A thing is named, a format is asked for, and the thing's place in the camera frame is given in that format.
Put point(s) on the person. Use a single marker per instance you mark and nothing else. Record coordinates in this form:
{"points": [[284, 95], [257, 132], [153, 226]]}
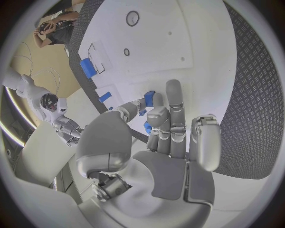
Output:
{"points": [[62, 33]]}

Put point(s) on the white task board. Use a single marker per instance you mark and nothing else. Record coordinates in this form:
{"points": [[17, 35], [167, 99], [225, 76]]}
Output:
{"points": [[155, 44]]}

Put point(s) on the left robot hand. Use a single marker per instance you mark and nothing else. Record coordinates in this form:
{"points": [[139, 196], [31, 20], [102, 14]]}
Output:
{"points": [[164, 171]]}

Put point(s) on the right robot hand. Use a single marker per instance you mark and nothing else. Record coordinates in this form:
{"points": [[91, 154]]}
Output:
{"points": [[66, 128]]}

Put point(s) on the thick blue peg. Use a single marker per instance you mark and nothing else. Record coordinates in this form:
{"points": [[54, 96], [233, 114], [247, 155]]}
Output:
{"points": [[104, 97]]}

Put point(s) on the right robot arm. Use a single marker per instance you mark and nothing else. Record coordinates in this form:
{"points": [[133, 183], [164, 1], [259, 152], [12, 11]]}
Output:
{"points": [[26, 83]]}

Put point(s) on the large blue cylinder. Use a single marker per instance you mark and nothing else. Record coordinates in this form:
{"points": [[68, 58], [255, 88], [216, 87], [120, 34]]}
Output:
{"points": [[88, 68]]}

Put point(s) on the blue block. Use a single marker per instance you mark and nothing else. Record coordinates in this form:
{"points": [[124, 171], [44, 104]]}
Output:
{"points": [[148, 98]]}

